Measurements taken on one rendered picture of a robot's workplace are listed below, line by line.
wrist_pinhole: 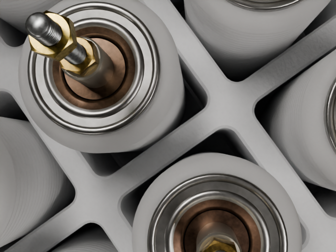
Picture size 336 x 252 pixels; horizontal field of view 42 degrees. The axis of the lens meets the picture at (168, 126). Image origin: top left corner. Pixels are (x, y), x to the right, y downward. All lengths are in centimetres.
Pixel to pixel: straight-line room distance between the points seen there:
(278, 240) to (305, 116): 7
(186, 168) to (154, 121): 3
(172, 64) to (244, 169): 7
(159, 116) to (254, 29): 7
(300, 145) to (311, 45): 9
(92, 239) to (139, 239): 12
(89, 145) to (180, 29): 12
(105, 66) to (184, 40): 11
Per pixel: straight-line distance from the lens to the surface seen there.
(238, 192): 24
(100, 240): 36
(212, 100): 32
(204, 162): 25
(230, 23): 26
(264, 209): 25
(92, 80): 23
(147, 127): 25
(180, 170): 25
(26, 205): 30
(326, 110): 25
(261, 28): 26
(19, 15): 34
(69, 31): 18
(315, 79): 26
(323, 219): 33
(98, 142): 25
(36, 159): 31
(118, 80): 25
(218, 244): 21
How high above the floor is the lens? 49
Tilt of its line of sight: 85 degrees down
